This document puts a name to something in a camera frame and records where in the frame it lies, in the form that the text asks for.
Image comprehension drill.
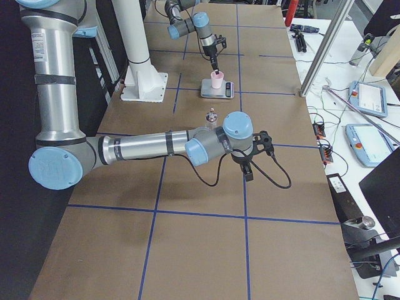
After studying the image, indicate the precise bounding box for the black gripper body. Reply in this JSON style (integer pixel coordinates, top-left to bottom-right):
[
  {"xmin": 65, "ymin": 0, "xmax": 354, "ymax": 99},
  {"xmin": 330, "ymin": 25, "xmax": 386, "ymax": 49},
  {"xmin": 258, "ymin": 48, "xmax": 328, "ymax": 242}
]
[
  {"xmin": 202, "ymin": 44, "xmax": 218, "ymax": 61},
  {"xmin": 231, "ymin": 149, "xmax": 253, "ymax": 169}
]

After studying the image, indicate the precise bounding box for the pink cup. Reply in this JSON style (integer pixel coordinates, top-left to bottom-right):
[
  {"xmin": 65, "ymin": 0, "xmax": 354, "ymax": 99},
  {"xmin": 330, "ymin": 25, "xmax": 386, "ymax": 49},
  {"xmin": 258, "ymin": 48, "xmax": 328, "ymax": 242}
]
[{"xmin": 210, "ymin": 70, "xmax": 224, "ymax": 89}]

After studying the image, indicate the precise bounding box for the clear glass sauce bottle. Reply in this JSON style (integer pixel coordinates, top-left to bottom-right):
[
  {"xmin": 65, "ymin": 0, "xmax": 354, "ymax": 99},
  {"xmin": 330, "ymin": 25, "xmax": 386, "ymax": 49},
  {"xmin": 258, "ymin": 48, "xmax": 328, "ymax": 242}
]
[{"xmin": 206, "ymin": 107, "xmax": 218, "ymax": 130}]

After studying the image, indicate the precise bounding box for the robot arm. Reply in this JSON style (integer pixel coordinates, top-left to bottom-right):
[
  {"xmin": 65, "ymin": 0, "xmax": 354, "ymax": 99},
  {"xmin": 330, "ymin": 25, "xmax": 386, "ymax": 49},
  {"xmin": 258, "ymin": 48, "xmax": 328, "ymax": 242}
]
[
  {"xmin": 16, "ymin": 1, "xmax": 256, "ymax": 190},
  {"xmin": 164, "ymin": 1, "xmax": 225, "ymax": 74}
]

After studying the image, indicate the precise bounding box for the silver kitchen scale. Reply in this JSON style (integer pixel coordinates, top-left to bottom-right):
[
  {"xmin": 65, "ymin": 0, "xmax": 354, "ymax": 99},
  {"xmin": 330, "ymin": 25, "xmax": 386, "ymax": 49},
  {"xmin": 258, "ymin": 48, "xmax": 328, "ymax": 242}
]
[{"xmin": 200, "ymin": 79, "xmax": 234, "ymax": 99}]

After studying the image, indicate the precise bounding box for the near orange connector block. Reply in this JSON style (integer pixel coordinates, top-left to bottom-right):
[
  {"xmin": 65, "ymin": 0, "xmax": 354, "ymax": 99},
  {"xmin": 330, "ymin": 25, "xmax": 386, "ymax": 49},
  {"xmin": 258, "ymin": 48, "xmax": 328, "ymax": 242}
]
[{"xmin": 319, "ymin": 144, "xmax": 333, "ymax": 166}]

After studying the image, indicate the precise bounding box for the orange connector block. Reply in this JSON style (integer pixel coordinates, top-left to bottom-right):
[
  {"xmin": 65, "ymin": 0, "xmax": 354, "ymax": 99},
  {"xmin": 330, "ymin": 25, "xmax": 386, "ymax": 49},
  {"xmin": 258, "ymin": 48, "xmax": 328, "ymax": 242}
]
[
  {"xmin": 312, "ymin": 122, "xmax": 326, "ymax": 139},
  {"xmin": 319, "ymin": 144, "xmax": 333, "ymax": 166}
]

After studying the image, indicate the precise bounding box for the far orange connector block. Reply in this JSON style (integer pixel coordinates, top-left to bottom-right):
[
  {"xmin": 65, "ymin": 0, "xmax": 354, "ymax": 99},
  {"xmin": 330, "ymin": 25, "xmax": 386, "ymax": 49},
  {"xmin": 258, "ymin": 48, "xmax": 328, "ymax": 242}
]
[{"xmin": 312, "ymin": 122, "xmax": 326, "ymax": 139}]

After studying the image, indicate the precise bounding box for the red cylinder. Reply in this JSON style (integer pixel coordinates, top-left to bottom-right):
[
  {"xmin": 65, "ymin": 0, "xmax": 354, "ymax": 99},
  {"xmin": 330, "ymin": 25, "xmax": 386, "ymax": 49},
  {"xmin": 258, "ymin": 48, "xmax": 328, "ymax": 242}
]
[{"xmin": 285, "ymin": 0, "xmax": 299, "ymax": 27}]

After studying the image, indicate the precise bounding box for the black box white label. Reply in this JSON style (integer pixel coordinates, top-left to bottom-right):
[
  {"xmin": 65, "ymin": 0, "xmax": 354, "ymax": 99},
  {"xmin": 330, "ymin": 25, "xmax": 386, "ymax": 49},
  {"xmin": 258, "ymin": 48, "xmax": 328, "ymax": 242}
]
[{"xmin": 326, "ymin": 173, "xmax": 348, "ymax": 197}]

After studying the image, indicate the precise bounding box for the metal rod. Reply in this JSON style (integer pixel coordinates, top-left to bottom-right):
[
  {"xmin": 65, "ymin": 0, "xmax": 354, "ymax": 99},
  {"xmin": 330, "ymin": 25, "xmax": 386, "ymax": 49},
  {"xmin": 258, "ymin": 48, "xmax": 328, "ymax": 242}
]
[{"xmin": 322, "ymin": 85, "xmax": 399, "ymax": 145}]

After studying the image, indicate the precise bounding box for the near teach pendant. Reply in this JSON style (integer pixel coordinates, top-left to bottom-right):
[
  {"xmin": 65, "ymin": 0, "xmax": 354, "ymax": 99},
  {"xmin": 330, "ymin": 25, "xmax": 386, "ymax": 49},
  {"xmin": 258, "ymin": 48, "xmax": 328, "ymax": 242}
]
[{"xmin": 345, "ymin": 124, "xmax": 394, "ymax": 168}]

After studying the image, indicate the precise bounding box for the teach pendant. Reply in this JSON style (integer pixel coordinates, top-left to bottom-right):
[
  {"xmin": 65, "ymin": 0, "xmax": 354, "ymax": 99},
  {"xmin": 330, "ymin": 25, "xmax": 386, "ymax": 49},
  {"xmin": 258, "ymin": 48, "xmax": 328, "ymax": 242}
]
[
  {"xmin": 345, "ymin": 124, "xmax": 394, "ymax": 168},
  {"xmin": 349, "ymin": 81, "xmax": 388, "ymax": 118}
]

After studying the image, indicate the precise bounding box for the black monitor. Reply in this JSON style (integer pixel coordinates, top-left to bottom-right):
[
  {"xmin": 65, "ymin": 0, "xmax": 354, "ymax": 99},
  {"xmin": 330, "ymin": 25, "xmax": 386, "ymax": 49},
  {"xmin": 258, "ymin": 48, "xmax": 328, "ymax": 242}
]
[{"xmin": 359, "ymin": 149, "xmax": 400, "ymax": 238}]

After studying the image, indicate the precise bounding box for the far teach pendant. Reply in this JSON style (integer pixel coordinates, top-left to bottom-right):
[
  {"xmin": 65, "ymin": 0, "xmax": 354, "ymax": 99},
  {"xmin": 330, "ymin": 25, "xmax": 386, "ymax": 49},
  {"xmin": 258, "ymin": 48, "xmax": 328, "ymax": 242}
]
[{"xmin": 349, "ymin": 81, "xmax": 388, "ymax": 118}]

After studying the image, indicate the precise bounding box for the black clamp stand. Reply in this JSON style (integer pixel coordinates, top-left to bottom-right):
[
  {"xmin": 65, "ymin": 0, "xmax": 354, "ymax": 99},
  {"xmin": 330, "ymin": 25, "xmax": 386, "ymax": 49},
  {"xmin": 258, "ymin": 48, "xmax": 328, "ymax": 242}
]
[{"xmin": 341, "ymin": 216, "xmax": 399, "ymax": 279}]

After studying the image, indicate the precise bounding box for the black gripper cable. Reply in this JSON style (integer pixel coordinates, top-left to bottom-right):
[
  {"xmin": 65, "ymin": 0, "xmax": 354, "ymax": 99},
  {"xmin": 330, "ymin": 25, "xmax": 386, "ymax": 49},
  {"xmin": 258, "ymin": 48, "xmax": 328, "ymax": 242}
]
[{"xmin": 174, "ymin": 146, "xmax": 293, "ymax": 189}]

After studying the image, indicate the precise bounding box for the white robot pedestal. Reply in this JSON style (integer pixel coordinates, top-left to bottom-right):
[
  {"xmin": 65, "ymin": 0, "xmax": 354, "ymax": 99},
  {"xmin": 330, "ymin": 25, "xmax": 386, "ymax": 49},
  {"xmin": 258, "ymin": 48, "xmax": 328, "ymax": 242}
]
[{"xmin": 112, "ymin": 0, "xmax": 168, "ymax": 103}]

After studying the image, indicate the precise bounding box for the aluminium frame post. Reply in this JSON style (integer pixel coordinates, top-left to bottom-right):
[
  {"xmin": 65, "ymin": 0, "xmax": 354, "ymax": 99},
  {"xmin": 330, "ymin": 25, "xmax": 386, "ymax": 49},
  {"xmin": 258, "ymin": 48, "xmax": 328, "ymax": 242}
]
[{"xmin": 299, "ymin": 0, "xmax": 354, "ymax": 97}]

